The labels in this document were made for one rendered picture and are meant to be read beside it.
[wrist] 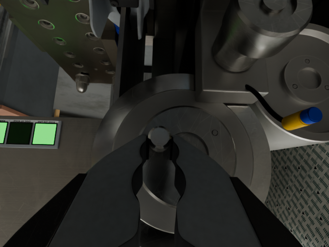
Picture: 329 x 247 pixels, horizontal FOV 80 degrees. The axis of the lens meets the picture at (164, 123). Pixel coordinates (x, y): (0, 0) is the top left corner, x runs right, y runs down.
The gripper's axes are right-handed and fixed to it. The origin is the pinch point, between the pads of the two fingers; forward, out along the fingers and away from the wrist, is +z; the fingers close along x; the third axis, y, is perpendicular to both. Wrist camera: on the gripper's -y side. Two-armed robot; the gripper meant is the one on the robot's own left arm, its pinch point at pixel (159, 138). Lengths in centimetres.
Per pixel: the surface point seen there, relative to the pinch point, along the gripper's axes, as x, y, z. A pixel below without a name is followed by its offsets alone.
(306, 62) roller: 13.7, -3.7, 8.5
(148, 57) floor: -15, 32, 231
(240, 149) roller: 6.6, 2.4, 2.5
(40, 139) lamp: -28.7, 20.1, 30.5
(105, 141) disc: -4.5, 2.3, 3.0
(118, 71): -4.1, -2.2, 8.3
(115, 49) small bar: -8.6, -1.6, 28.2
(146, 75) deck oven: -18, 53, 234
